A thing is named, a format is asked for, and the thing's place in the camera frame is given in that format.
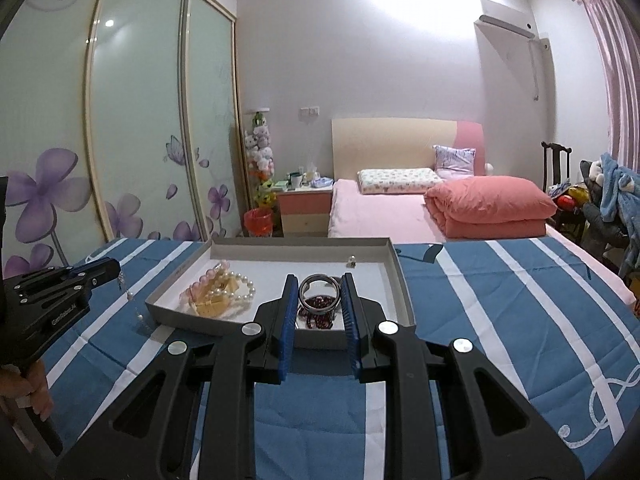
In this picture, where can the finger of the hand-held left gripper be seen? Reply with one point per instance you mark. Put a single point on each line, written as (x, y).
(97, 270)

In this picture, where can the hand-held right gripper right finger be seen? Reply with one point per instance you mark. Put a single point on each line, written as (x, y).
(348, 340)

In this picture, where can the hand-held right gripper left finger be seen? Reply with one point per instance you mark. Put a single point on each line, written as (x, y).
(286, 340)

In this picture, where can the large pearl pendant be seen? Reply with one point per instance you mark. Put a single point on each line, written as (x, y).
(352, 261)

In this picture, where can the grey shallow cardboard box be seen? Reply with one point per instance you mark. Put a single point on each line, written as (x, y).
(280, 260)

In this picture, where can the person's left hand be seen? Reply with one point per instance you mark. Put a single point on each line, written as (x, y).
(35, 390)

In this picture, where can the yellow bangle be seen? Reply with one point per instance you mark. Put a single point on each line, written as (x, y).
(212, 307)

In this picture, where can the red trash bin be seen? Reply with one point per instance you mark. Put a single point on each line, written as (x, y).
(259, 222)

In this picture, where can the pink nightstand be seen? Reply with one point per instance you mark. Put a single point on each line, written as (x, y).
(305, 210)

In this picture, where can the pink bed sheet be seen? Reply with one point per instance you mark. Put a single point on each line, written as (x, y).
(380, 210)

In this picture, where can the blue white striped bedsheet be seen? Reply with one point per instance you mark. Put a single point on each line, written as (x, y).
(500, 310)

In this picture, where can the light blue cloth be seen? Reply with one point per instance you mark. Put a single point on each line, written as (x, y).
(322, 183)

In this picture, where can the flower print sliding wardrobe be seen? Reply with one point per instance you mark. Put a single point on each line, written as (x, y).
(140, 110)

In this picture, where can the tissue box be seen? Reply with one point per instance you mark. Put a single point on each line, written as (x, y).
(311, 175)

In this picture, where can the white patterned pillow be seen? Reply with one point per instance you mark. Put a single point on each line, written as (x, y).
(400, 181)

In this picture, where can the plush toy tower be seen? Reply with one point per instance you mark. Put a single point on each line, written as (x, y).
(260, 160)

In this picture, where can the folded pink duvet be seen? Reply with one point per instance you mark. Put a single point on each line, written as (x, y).
(490, 205)

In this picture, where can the beige pink headboard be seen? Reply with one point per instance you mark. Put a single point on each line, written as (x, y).
(390, 145)

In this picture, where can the purple pillow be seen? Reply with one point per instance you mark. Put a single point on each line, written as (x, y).
(454, 161)

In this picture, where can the dark wooden chair with clothes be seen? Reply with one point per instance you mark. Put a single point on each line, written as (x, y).
(595, 230)

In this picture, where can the blue fleece robe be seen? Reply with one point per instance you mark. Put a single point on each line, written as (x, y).
(620, 190)

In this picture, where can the white air conditioner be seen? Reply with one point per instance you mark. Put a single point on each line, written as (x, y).
(505, 17)

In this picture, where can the pink curtain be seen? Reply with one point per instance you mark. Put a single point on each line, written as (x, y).
(615, 75)

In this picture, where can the white wall socket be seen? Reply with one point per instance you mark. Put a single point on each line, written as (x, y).
(310, 110)

